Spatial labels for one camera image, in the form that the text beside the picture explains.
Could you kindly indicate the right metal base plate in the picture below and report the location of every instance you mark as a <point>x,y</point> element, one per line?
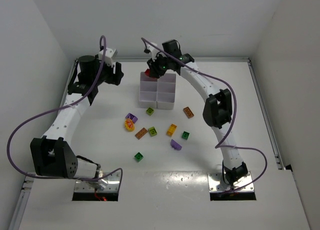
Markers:
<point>216,184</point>

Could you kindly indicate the yellow lego brick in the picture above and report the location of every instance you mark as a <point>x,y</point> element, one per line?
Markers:
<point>171,130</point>

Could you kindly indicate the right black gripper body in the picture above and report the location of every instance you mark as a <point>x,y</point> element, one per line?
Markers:
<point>154,68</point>

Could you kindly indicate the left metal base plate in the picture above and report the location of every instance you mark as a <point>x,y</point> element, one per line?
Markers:
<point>109,184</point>

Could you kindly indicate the dark green square lego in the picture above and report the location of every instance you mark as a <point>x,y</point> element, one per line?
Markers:
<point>185,135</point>

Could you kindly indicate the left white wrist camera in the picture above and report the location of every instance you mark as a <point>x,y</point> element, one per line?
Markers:
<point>109,56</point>

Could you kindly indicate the lime green square lego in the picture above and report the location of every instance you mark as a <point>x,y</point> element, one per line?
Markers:
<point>152,131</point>
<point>150,111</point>

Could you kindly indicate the brown lego plate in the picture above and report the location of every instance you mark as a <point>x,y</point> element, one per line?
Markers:
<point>141,133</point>
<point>188,112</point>

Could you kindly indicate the red rectangular lego brick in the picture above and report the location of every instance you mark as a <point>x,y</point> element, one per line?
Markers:
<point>148,73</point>

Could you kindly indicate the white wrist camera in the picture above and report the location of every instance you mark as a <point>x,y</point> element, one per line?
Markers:
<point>149,49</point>
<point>109,56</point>

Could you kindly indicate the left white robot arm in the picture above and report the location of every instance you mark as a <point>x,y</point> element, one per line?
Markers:
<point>52,153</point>

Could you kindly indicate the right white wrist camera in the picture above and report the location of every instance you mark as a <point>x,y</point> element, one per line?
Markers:
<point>149,49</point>

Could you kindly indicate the orange printed round lego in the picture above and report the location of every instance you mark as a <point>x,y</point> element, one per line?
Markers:
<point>129,125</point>

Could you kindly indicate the purple arch lego with red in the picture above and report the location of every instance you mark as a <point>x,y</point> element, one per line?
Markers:
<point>132,117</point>

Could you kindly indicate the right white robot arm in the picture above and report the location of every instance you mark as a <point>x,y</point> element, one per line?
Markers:
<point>219,104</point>

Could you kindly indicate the white six-compartment container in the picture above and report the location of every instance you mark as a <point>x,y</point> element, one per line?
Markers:
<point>157,93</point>

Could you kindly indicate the metal base plate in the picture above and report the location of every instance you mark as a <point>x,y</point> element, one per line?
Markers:
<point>216,184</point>
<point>109,184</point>

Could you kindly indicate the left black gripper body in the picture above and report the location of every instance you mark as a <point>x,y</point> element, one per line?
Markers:
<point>117,73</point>

